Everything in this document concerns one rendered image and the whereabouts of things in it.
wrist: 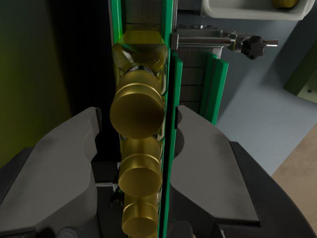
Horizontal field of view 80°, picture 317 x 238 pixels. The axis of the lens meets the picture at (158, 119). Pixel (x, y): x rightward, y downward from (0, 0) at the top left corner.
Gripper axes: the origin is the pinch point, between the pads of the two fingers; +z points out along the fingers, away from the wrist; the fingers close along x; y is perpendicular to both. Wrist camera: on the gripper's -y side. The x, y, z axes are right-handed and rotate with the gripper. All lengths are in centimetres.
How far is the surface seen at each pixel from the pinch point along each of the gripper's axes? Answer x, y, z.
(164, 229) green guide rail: 4, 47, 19
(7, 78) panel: -12.0, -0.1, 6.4
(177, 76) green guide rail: 5.5, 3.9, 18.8
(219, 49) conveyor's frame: 14.7, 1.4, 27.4
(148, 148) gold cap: 0.6, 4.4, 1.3
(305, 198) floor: 169, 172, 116
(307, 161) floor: 148, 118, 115
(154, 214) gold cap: 1.0, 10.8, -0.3
